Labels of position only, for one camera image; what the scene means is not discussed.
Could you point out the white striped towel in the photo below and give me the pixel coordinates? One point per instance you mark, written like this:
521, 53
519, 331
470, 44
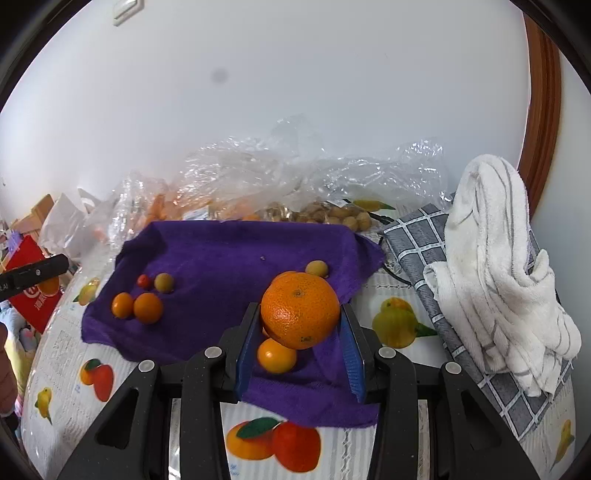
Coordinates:
489, 258

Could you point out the small red fruit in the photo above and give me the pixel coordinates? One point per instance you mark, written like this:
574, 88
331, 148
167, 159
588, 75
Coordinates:
144, 280

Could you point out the clear plastic bag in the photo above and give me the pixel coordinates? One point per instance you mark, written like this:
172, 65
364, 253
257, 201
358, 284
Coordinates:
369, 170
138, 198

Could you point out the person's left hand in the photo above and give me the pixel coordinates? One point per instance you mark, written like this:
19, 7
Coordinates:
7, 383

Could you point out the white wall outlet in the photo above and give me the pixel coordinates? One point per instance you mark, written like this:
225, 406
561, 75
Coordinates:
127, 11

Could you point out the pile of brown longans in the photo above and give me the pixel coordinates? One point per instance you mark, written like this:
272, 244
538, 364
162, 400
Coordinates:
323, 214

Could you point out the grey checked cloth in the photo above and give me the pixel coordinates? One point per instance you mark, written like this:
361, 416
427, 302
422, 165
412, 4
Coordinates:
415, 240

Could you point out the red paper packet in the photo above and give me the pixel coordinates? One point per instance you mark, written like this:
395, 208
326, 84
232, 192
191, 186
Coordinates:
34, 309

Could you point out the small yellowish fruit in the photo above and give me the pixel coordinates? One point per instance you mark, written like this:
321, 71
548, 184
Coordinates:
317, 268
163, 282

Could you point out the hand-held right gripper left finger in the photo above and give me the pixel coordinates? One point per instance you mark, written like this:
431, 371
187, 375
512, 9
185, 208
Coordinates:
244, 355

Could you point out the purple towel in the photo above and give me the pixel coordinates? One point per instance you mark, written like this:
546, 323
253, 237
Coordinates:
221, 267

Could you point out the smooth oval orange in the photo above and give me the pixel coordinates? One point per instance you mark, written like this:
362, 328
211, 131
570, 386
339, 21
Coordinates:
148, 308

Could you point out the colourful printed cloth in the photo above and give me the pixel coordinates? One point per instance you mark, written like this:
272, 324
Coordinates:
25, 341

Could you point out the pile of bagged mandarins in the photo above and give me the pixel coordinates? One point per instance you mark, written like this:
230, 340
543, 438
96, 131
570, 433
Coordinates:
159, 207

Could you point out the large bumpy orange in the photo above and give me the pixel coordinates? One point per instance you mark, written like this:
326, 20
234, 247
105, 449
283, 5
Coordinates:
300, 309

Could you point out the small mandarin orange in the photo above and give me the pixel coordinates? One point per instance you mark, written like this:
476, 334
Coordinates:
122, 305
277, 356

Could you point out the fruit print tablecloth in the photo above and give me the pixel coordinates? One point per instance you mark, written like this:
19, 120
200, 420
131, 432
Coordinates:
60, 350

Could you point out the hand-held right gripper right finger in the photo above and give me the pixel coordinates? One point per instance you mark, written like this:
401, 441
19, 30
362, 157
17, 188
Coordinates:
352, 360

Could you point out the cardboard box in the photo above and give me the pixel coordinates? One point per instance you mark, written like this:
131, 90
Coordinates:
39, 210

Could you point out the white plastic bag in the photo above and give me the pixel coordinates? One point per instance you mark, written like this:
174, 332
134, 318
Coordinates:
64, 221

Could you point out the brown wooden door frame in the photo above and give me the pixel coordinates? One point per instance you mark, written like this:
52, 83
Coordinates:
540, 115

